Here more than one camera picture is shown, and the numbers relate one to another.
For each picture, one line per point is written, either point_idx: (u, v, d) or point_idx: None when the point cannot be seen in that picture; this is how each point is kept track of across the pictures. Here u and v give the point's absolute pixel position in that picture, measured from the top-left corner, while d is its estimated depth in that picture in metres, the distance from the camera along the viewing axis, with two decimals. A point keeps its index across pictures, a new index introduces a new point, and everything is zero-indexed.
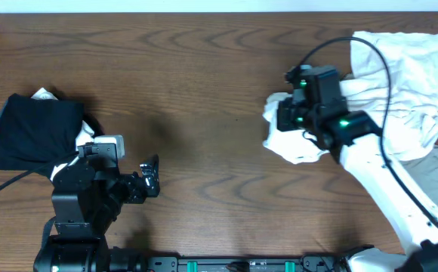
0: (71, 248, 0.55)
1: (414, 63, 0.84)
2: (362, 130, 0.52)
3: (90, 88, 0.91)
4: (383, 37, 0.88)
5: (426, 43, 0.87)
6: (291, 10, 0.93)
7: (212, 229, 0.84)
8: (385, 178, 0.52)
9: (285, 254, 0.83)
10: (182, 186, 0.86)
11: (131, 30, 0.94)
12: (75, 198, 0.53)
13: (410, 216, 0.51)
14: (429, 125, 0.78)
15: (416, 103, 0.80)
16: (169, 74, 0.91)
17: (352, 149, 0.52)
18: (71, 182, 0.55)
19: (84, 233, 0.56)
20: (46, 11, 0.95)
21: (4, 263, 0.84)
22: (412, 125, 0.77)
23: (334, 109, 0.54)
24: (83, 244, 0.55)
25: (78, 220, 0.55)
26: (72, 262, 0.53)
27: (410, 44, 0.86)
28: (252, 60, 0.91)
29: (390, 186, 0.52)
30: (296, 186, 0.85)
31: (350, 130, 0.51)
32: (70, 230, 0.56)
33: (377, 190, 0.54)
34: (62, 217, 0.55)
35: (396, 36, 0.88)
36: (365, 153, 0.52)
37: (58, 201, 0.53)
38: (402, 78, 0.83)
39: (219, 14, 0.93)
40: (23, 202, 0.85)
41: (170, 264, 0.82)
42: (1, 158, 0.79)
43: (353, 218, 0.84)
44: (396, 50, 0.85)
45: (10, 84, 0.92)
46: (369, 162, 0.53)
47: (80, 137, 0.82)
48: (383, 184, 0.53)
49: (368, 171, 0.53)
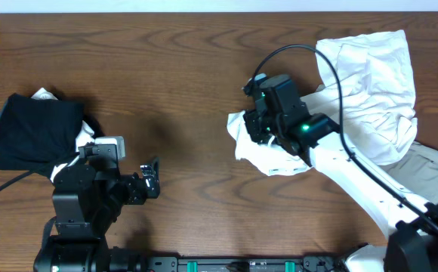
0: (72, 248, 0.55)
1: (380, 63, 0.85)
2: (324, 131, 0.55)
3: (90, 88, 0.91)
4: (347, 40, 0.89)
5: (391, 39, 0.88)
6: (291, 10, 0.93)
7: (211, 229, 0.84)
8: (350, 170, 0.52)
9: (285, 254, 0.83)
10: (181, 186, 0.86)
11: (131, 30, 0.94)
12: (77, 198, 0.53)
13: (381, 201, 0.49)
14: (406, 125, 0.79)
15: (390, 104, 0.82)
16: (169, 74, 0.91)
17: (319, 150, 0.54)
18: (72, 182, 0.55)
19: (85, 234, 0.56)
20: (46, 11, 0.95)
21: (4, 263, 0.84)
22: (388, 127, 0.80)
23: (294, 117, 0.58)
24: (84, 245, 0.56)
25: (80, 220, 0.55)
26: (74, 263, 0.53)
27: (374, 45, 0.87)
28: (251, 59, 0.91)
29: (356, 175, 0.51)
30: (295, 186, 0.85)
31: (311, 134, 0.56)
32: (71, 230, 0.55)
33: (347, 183, 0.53)
34: (62, 217, 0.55)
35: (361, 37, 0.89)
36: (328, 150, 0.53)
37: (59, 201, 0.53)
38: (373, 80, 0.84)
39: (218, 14, 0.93)
40: (23, 202, 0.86)
41: (170, 264, 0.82)
42: (1, 158, 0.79)
43: (353, 218, 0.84)
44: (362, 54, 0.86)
45: (10, 84, 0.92)
46: (336, 158, 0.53)
47: (79, 137, 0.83)
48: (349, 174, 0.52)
49: (335, 168, 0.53)
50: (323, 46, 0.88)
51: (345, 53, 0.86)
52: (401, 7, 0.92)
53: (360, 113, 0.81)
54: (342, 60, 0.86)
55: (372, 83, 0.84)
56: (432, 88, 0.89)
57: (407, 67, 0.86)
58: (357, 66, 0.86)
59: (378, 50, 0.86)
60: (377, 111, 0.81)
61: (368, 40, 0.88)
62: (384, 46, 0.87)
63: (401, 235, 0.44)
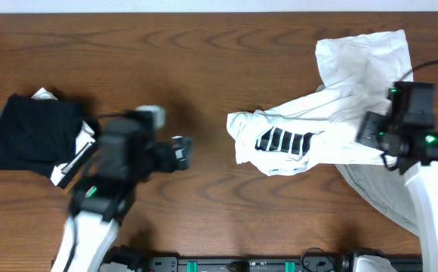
0: (107, 182, 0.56)
1: (377, 63, 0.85)
2: None
3: (90, 88, 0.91)
4: (347, 40, 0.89)
5: (392, 40, 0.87)
6: (291, 10, 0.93)
7: (211, 230, 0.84)
8: None
9: (285, 254, 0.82)
10: (181, 186, 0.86)
11: (131, 30, 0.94)
12: (121, 143, 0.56)
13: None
14: None
15: None
16: (169, 75, 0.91)
17: (424, 171, 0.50)
18: (118, 129, 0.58)
19: (117, 177, 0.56)
20: (46, 11, 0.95)
21: (2, 263, 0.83)
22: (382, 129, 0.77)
23: (417, 121, 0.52)
24: (116, 184, 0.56)
25: (118, 163, 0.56)
26: (100, 199, 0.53)
27: (374, 45, 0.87)
28: (251, 60, 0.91)
29: None
30: (295, 187, 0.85)
31: (432, 148, 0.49)
32: (108, 171, 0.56)
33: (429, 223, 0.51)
34: (107, 155, 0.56)
35: (360, 38, 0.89)
36: (436, 182, 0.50)
37: (107, 140, 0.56)
38: (372, 80, 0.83)
39: (218, 14, 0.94)
40: (23, 202, 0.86)
41: (170, 264, 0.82)
42: (3, 159, 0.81)
43: (353, 218, 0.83)
44: (361, 54, 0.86)
45: (10, 84, 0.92)
46: (435, 192, 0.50)
47: (79, 137, 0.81)
48: None
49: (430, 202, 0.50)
50: (322, 45, 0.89)
51: (345, 53, 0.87)
52: (401, 7, 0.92)
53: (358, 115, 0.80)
54: (341, 61, 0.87)
55: (371, 84, 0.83)
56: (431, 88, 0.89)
57: (405, 68, 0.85)
58: (357, 67, 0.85)
59: (377, 51, 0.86)
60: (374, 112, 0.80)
61: (370, 40, 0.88)
62: (384, 46, 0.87)
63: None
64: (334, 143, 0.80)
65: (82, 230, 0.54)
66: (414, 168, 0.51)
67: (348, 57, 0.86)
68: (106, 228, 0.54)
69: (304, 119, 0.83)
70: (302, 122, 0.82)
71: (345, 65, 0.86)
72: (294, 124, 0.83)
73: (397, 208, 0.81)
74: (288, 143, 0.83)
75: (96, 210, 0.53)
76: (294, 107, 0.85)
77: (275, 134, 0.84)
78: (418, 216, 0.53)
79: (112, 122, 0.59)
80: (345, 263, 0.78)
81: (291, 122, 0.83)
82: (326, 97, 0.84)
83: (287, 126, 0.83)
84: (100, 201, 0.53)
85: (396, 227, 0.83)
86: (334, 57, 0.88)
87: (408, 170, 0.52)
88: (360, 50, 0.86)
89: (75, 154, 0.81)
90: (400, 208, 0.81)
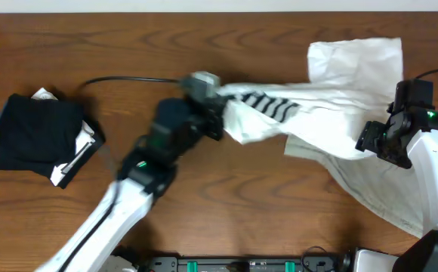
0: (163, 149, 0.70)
1: (367, 68, 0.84)
2: None
3: (90, 88, 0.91)
4: (336, 44, 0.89)
5: (384, 46, 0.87)
6: (290, 10, 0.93)
7: (211, 229, 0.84)
8: None
9: (285, 254, 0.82)
10: (182, 186, 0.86)
11: (131, 30, 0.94)
12: (168, 134, 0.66)
13: None
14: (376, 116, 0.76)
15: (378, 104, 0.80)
16: (170, 74, 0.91)
17: (427, 136, 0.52)
18: (171, 118, 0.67)
19: (161, 160, 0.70)
20: (47, 11, 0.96)
21: (1, 263, 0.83)
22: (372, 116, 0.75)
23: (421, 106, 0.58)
24: (155, 168, 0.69)
25: (162, 149, 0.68)
26: (146, 174, 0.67)
27: (365, 50, 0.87)
28: (251, 60, 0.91)
29: None
30: (295, 186, 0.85)
31: (432, 118, 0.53)
32: (155, 152, 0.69)
33: (427, 180, 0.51)
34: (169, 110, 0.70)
35: (351, 43, 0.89)
36: (436, 141, 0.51)
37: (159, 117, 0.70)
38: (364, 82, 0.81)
39: (218, 14, 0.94)
40: (23, 201, 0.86)
41: (170, 264, 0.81)
42: (1, 159, 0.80)
43: (353, 218, 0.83)
44: (352, 58, 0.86)
45: (10, 84, 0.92)
46: (435, 152, 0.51)
47: (79, 138, 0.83)
48: None
49: (427, 159, 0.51)
50: (317, 48, 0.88)
51: (337, 56, 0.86)
52: (399, 7, 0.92)
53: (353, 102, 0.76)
54: (331, 63, 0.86)
55: (365, 85, 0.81)
56: None
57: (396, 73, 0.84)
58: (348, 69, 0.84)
59: (368, 57, 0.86)
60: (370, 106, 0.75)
61: (361, 46, 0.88)
62: (375, 51, 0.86)
63: None
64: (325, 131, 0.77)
65: (123, 195, 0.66)
66: (417, 137, 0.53)
67: (337, 60, 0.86)
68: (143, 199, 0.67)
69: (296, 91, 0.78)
70: (292, 93, 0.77)
71: (337, 68, 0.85)
72: (284, 96, 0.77)
73: (395, 210, 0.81)
74: (274, 109, 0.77)
75: (139, 180, 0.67)
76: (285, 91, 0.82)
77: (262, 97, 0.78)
78: (419, 175, 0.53)
79: (165, 112, 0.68)
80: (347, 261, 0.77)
81: (281, 91, 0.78)
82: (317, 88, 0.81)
83: (277, 97, 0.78)
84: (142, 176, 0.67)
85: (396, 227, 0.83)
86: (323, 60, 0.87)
87: (409, 142, 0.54)
88: (350, 54, 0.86)
89: (75, 154, 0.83)
90: (398, 210, 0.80)
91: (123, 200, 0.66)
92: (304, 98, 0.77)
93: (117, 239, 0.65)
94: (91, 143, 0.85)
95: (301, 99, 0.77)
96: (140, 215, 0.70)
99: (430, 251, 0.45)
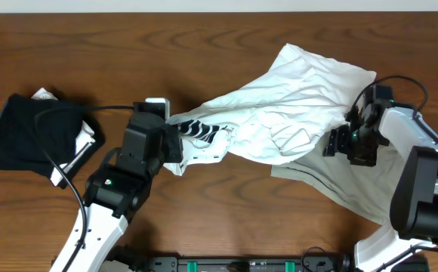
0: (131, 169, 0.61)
1: (327, 86, 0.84)
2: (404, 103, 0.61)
3: (90, 87, 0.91)
4: (303, 54, 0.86)
5: (344, 66, 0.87)
6: (290, 10, 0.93)
7: (211, 229, 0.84)
8: (410, 125, 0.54)
9: (285, 254, 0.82)
10: (182, 186, 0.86)
11: (132, 30, 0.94)
12: (144, 137, 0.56)
13: (424, 140, 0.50)
14: (311, 132, 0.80)
15: (324, 125, 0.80)
16: (170, 74, 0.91)
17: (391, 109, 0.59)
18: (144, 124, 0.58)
19: (137, 171, 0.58)
20: (47, 11, 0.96)
21: (0, 263, 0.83)
22: (312, 128, 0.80)
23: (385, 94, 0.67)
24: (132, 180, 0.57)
25: (139, 156, 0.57)
26: (116, 191, 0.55)
27: (328, 66, 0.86)
28: (251, 60, 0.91)
29: (413, 127, 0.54)
30: (295, 187, 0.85)
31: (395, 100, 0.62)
32: (128, 164, 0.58)
33: (401, 134, 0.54)
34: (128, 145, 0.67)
35: (315, 55, 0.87)
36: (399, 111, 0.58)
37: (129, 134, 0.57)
38: (312, 100, 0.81)
39: (218, 15, 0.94)
40: (23, 201, 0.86)
41: (170, 264, 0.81)
42: (1, 159, 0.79)
43: (353, 218, 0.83)
44: (309, 72, 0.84)
45: (10, 84, 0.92)
46: (401, 115, 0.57)
47: (80, 138, 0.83)
48: (408, 126, 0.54)
49: (397, 123, 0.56)
50: (288, 50, 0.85)
51: (297, 66, 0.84)
52: (399, 7, 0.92)
53: (286, 120, 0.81)
54: (287, 75, 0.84)
55: (313, 101, 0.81)
56: (430, 88, 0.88)
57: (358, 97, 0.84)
58: (302, 84, 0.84)
59: (332, 74, 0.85)
60: (305, 127, 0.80)
61: (331, 61, 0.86)
62: (334, 70, 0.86)
63: (424, 152, 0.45)
64: (269, 140, 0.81)
65: (93, 220, 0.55)
66: (386, 115, 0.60)
67: (296, 73, 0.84)
68: (115, 220, 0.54)
69: (232, 112, 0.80)
70: (226, 115, 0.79)
71: (296, 80, 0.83)
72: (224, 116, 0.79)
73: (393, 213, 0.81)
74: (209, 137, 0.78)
75: (111, 196, 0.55)
76: (248, 98, 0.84)
77: (198, 125, 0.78)
78: (396, 140, 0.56)
79: (139, 115, 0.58)
80: (347, 262, 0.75)
81: (219, 116, 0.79)
82: (267, 99, 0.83)
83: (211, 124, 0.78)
84: (113, 192, 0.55)
85: None
86: (284, 69, 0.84)
87: (382, 123, 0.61)
88: (310, 68, 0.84)
89: (75, 153, 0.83)
90: None
91: (94, 227, 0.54)
92: (235, 121, 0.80)
93: (110, 247, 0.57)
94: (91, 143, 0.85)
95: (237, 116, 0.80)
96: (120, 232, 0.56)
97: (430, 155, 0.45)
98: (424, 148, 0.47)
99: (416, 163, 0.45)
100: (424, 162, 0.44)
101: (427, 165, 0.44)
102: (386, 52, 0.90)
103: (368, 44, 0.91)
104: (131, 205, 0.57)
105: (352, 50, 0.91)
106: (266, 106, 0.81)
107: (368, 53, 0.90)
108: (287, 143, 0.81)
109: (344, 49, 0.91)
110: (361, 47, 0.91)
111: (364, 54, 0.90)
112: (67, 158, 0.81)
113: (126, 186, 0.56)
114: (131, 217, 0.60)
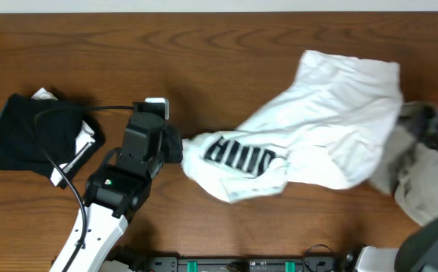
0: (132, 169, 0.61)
1: (359, 86, 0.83)
2: None
3: (89, 88, 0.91)
4: (323, 59, 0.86)
5: (369, 63, 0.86)
6: (290, 10, 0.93)
7: (211, 229, 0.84)
8: None
9: (285, 254, 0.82)
10: (182, 186, 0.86)
11: (132, 30, 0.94)
12: (144, 137, 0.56)
13: None
14: (368, 135, 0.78)
15: (378, 121, 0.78)
16: (169, 74, 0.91)
17: None
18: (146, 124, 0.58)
19: (137, 171, 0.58)
20: (47, 12, 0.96)
21: (0, 264, 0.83)
22: (367, 131, 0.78)
23: None
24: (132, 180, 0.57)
25: (139, 157, 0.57)
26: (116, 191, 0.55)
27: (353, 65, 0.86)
28: (251, 60, 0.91)
29: None
30: (295, 187, 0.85)
31: None
32: (127, 164, 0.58)
33: None
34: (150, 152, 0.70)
35: (334, 57, 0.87)
36: None
37: (130, 134, 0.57)
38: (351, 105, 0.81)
39: (218, 14, 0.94)
40: (23, 201, 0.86)
41: (170, 264, 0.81)
42: (1, 159, 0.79)
43: (352, 219, 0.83)
44: (335, 75, 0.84)
45: (10, 84, 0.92)
46: None
47: (79, 138, 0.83)
48: None
49: None
50: (309, 57, 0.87)
51: (324, 72, 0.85)
52: (398, 7, 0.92)
53: (334, 128, 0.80)
54: (316, 81, 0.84)
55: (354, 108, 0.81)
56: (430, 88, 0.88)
57: (393, 90, 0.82)
58: (337, 90, 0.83)
59: (359, 74, 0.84)
60: (359, 131, 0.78)
61: (353, 60, 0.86)
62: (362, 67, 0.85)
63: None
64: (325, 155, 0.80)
65: (93, 220, 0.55)
66: None
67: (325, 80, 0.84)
68: (115, 220, 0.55)
69: (272, 134, 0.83)
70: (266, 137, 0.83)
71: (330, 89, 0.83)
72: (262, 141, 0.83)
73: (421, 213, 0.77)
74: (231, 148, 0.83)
75: (111, 196, 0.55)
76: (283, 113, 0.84)
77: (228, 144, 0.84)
78: None
79: (140, 115, 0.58)
80: (349, 256, 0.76)
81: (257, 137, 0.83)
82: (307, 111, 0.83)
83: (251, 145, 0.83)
84: (113, 192, 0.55)
85: (395, 227, 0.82)
86: (310, 78, 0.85)
87: None
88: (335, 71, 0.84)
89: (75, 153, 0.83)
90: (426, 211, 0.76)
91: (94, 227, 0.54)
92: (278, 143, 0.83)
93: (109, 246, 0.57)
94: (91, 143, 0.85)
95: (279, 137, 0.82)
96: (120, 232, 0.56)
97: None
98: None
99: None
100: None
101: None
102: (385, 52, 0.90)
103: (368, 44, 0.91)
104: (131, 205, 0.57)
105: (352, 50, 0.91)
106: (306, 124, 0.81)
107: (368, 54, 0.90)
108: (349, 159, 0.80)
109: (344, 49, 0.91)
110: (361, 47, 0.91)
111: (364, 54, 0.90)
112: (66, 158, 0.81)
113: (126, 187, 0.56)
114: (131, 217, 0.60)
